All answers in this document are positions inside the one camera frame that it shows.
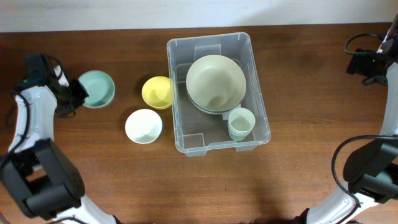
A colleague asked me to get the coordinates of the grey plastic cup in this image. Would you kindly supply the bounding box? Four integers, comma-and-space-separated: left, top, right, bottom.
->
228, 125, 252, 136

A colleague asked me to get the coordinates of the white bowl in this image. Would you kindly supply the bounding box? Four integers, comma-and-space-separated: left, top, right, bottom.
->
124, 109, 163, 144

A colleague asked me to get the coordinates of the cream plate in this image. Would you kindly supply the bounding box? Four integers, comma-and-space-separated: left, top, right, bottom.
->
186, 55, 246, 111

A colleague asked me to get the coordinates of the clear plastic storage bin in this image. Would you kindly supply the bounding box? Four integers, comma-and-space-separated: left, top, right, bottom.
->
167, 32, 271, 157

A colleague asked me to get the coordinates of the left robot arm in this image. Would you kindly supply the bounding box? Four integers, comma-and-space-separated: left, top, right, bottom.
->
1, 54, 119, 223

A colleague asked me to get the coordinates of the beige plate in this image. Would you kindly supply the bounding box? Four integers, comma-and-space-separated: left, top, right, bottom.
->
187, 93, 243, 115

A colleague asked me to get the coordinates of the cream plastic cup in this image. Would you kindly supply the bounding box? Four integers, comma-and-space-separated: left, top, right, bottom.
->
228, 108, 256, 134

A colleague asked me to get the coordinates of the mint green bowl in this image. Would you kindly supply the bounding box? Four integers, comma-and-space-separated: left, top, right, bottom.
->
78, 70, 116, 109

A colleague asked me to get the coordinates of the yellow bowl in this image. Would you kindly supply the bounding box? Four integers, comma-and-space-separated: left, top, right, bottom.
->
141, 76, 172, 110

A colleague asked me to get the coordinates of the green plastic cup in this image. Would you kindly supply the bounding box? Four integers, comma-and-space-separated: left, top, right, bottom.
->
229, 132, 247, 141

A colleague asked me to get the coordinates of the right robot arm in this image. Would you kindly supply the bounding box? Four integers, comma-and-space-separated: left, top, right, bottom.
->
293, 20, 397, 224

